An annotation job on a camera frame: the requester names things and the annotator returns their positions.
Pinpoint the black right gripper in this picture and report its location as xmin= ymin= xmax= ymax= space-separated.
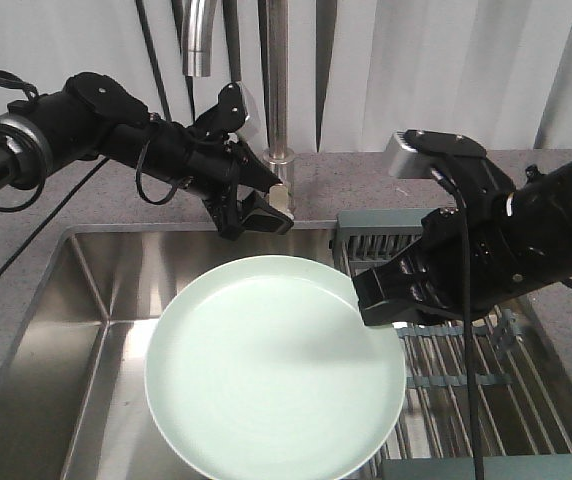
xmin=352 ymin=209 xmax=492 ymax=327

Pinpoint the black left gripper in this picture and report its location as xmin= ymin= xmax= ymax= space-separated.
xmin=180 ymin=128 xmax=294 ymax=238

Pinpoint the light green round plate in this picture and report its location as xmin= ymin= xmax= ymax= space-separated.
xmin=145 ymin=255 xmax=406 ymax=479

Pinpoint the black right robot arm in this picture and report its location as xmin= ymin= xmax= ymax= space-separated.
xmin=353 ymin=157 xmax=572 ymax=327

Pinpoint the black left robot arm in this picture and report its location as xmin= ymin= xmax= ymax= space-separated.
xmin=0 ymin=70 xmax=294 ymax=240

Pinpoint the teal roll-up drying rack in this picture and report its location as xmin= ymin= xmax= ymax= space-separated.
xmin=330 ymin=209 xmax=572 ymax=479

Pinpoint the stainless steel faucet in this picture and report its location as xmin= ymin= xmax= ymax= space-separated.
xmin=179 ymin=1 xmax=295 ymax=217

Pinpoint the white pleated curtain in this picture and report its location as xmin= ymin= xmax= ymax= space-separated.
xmin=0 ymin=1 xmax=572 ymax=152

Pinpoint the stainless steel sink basin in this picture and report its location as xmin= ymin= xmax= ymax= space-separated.
xmin=0 ymin=212 xmax=572 ymax=479

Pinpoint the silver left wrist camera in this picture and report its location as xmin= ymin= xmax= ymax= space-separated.
xmin=216 ymin=82 xmax=260 ymax=143

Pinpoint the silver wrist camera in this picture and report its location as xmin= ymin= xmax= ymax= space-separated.
xmin=379 ymin=128 xmax=488 ymax=179
xmin=216 ymin=82 xmax=260 ymax=143

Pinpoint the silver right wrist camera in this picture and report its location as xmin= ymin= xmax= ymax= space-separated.
xmin=379 ymin=128 xmax=488 ymax=179

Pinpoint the black camera cable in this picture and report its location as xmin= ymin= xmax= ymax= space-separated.
xmin=428 ymin=167 xmax=487 ymax=480

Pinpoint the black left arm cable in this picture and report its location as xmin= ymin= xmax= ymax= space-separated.
xmin=0 ymin=69 xmax=177 ymax=309

